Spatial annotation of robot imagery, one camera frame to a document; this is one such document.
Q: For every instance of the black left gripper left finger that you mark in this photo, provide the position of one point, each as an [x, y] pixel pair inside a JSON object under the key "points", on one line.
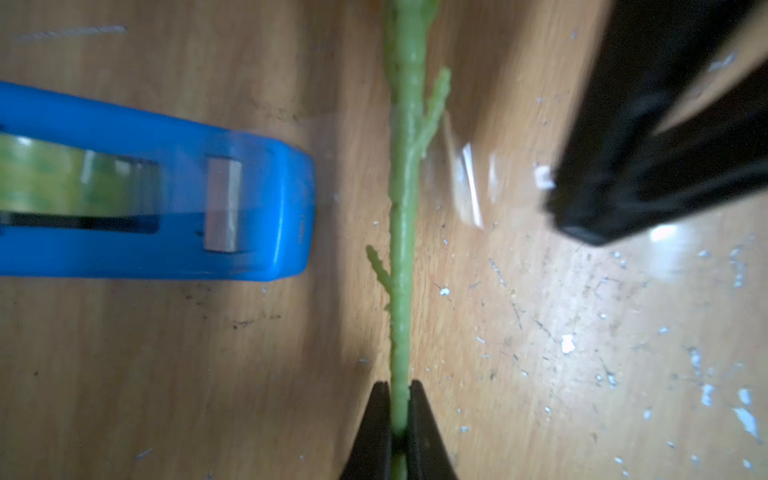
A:
{"points": [[371, 454]]}

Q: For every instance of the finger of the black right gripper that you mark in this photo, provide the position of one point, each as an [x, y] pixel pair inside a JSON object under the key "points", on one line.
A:
{"points": [[620, 172]]}

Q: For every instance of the artificial flower bouquet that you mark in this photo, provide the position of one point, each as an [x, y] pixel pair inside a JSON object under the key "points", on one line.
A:
{"points": [[414, 121]]}

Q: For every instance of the blue tape dispenser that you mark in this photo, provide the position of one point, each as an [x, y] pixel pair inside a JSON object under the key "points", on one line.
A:
{"points": [[235, 206]]}

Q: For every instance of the clear tape strip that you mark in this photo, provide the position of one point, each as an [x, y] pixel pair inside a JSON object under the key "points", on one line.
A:
{"points": [[451, 168]]}

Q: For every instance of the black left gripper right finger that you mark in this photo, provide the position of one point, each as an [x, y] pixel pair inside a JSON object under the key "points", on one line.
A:
{"points": [[426, 455]]}

